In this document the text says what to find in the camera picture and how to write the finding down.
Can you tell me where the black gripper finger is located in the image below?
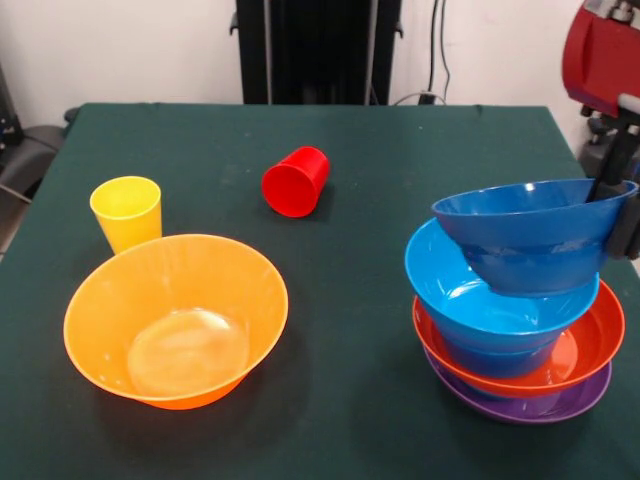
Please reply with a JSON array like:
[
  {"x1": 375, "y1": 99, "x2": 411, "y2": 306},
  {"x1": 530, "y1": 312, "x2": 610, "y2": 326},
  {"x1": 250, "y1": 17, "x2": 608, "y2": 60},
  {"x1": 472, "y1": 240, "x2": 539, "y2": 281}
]
[{"x1": 606, "y1": 192, "x2": 640, "y2": 261}]

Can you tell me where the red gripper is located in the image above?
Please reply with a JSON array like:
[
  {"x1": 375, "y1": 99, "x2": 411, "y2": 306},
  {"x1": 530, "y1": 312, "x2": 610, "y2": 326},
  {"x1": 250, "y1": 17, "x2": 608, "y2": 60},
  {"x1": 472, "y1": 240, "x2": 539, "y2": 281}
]
[{"x1": 561, "y1": 8, "x2": 640, "y2": 202}]

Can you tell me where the small dark blue bowl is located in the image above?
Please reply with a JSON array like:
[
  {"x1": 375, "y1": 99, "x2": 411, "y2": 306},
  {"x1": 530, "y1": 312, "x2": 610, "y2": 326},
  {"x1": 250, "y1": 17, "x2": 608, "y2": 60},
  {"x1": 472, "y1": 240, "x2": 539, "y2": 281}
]
[{"x1": 430, "y1": 178, "x2": 640, "y2": 299}]

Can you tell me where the shallow red-orange bowl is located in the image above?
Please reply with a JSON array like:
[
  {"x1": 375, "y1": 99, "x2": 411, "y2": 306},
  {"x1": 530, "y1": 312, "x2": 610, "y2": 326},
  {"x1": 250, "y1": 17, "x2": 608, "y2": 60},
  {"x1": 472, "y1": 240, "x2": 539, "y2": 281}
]
[{"x1": 412, "y1": 278, "x2": 627, "y2": 400}]

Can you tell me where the straight-walled teal blue bowl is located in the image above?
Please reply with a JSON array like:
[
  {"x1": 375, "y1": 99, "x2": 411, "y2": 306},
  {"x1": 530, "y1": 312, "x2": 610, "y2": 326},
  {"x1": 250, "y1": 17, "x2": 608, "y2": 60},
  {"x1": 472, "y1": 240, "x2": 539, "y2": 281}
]
[{"x1": 430, "y1": 324, "x2": 559, "y2": 379}]

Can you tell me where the large blue bowl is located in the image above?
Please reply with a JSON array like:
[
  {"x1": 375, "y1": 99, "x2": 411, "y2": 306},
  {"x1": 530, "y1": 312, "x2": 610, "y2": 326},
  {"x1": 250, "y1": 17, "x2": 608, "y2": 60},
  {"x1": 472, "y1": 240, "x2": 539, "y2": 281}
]
[{"x1": 404, "y1": 217, "x2": 601, "y2": 342}]

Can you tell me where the red cup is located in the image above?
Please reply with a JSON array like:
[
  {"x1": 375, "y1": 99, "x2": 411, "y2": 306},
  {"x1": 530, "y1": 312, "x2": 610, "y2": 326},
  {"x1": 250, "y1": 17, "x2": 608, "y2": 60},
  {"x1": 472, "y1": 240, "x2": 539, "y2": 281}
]
[{"x1": 261, "y1": 145, "x2": 332, "y2": 219}]

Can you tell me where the large orange bowl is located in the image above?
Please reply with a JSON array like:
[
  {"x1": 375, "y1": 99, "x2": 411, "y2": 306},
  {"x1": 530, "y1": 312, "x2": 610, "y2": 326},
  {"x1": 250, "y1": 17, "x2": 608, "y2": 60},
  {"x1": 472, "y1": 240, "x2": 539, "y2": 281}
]
[{"x1": 63, "y1": 233, "x2": 290, "y2": 411}]

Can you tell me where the yellow cup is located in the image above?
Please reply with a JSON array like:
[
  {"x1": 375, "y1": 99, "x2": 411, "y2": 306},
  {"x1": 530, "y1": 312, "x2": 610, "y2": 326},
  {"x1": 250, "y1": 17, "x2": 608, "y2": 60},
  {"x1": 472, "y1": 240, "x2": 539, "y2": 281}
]
[{"x1": 89, "y1": 175, "x2": 164, "y2": 255}]

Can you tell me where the black base with knob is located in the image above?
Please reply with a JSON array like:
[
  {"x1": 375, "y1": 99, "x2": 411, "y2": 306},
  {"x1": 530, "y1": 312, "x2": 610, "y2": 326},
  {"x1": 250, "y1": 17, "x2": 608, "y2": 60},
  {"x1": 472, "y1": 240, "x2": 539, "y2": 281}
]
[{"x1": 579, "y1": 107, "x2": 619, "y2": 180}]

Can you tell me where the shallow purple bowl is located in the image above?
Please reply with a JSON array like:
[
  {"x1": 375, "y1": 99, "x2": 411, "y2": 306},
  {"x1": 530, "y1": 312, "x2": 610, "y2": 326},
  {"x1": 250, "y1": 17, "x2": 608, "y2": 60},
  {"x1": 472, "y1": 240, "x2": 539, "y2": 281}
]
[{"x1": 422, "y1": 344, "x2": 613, "y2": 425}]

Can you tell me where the dark green tablecloth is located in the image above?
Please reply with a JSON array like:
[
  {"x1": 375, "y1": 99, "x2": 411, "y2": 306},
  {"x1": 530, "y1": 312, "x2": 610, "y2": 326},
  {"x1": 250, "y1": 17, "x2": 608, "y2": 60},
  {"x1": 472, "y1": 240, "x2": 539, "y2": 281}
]
[{"x1": 0, "y1": 102, "x2": 640, "y2": 480}]

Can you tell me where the black chair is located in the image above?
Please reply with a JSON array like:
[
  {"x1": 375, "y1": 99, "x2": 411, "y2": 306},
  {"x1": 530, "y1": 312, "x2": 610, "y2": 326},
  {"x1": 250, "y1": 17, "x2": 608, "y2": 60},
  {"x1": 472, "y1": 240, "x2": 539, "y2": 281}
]
[{"x1": 0, "y1": 124, "x2": 66, "y2": 201}]

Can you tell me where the black hanging cable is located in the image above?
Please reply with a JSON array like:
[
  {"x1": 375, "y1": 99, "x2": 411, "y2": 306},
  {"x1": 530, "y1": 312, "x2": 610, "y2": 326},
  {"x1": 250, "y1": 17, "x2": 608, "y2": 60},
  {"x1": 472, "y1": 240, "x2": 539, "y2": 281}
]
[{"x1": 428, "y1": 0, "x2": 454, "y2": 101}]

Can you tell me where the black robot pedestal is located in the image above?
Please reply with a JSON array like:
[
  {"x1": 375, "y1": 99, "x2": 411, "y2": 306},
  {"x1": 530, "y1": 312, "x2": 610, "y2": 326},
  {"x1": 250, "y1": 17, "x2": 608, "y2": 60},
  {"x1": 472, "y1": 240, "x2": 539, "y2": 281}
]
[{"x1": 229, "y1": 0, "x2": 404, "y2": 106}]

